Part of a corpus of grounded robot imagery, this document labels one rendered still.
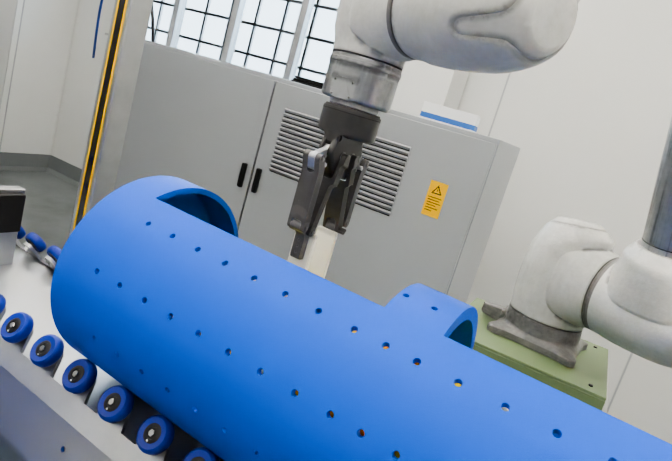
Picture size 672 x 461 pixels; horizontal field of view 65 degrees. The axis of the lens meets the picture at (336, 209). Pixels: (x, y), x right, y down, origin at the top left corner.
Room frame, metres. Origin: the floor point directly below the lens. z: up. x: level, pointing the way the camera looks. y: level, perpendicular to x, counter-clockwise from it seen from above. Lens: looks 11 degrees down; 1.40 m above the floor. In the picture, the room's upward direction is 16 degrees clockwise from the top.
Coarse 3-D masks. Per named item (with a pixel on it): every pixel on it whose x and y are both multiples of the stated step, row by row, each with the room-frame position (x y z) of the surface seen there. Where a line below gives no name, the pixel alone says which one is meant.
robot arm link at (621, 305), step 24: (648, 216) 0.93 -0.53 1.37; (648, 240) 0.92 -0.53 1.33; (624, 264) 0.93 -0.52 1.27; (648, 264) 0.89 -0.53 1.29; (600, 288) 0.96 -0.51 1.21; (624, 288) 0.92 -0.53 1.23; (648, 288) 0.88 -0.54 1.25; (600, 312) 0.95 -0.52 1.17; (624, 312) 0.91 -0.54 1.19; (648, 312) 0.88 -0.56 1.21; (624, 336) 0.92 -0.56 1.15; (648, 336) 0.88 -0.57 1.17; (648, 360) 0.92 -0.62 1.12
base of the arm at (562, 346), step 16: (496, 304) 1.17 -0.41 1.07; (496, 320) 1.11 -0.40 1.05; (512, 320) 1.08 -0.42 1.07; (528, 320) 1.05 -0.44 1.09; (512, 336) 1.05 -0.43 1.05; (528, 336) 1.04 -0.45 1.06; (544, 336) 1.03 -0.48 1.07; (560, 336) 1.03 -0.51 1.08; (576, 336) 1.04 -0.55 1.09; (544, 352) 1.02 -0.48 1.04; (560, 352) 1.01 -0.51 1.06; (576, 352) 1.04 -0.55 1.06
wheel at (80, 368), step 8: (80, 360) 0.64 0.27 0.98; (88, 360) 0.65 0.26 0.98; (72, 368) 0.64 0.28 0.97; (80, 368) 0.64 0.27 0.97; (88, 368) 0.63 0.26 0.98; (96, 368) 0.64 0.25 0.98; (64, 376) 0.63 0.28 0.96; (72, 376) 0.63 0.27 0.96; (80, 376) 0.63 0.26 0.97; (88, 376) 0.63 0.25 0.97; (96, 376) 0.64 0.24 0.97; (64, 384) 0.62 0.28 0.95; (72, 384) 0.62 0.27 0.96; (80, 384) 0.62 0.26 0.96; (88, 384) 0.63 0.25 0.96; (72, 392) 0.62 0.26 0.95; (80, 392) 0.62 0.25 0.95
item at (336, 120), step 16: (336, 112) 0.64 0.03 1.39; (352, 112) 0.64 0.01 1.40; (320, 128) 0.66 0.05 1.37; (336, 128) 0.64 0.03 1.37; (352, 128) 0.64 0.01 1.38; (368, 128) 0.65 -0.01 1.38; (320, 144) 0.64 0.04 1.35; (336, 144) 0.64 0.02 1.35; (352, 144) 0.67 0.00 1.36; (336, 160) 0.65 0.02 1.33
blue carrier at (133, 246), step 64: (128, 192) 0.67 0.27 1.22; (192, 192) 0.72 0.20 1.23; (64, 256) 0.62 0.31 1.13; (128, 256) 0.59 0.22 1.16; (192, 256) 0.57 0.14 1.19; (256, 256) 0.57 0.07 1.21; (64, 320) 0.61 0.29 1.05; (128, 320) 0.55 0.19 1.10; (192, 320) 0.52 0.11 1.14; (256, 320) 0.50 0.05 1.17; (320, 320) 0.49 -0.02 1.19; (384, 320) 0.49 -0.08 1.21; (448, 320) 0.50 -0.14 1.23; (128, 384) 0.57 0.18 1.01; (192, 384) 0.50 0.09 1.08; (256, 384) 0.47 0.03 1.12; (320, 384) 0.45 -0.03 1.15; (384, 384) 0.44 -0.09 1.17; (448, 384) 0.43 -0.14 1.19; (512, 384) 0.43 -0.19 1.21; (256, 448) 0.46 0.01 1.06; (320, 448) 0.43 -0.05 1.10; (384, 448) 0.41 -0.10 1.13; (448, 448) 0.40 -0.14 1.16; (512, 448) 0.39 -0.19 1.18; (576, 448) 0.38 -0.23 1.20; (640, 448) 0.38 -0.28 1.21
